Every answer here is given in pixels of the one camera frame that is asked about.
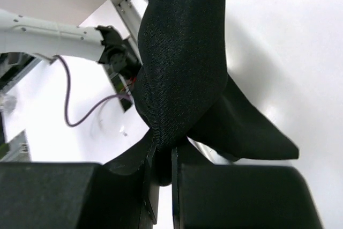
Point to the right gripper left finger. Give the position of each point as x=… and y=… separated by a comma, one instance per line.
x=119, y=194

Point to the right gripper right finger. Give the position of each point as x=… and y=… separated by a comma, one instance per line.
x=206, y=195

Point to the black cloth placemat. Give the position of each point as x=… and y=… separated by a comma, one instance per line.
x=183, y=89

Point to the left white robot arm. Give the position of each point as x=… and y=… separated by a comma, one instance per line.
x=47, y=39

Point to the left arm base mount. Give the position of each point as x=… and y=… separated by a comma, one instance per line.
x=121, y=86

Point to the aluminium table rail frame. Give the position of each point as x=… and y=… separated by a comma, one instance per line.
x=131, y=12

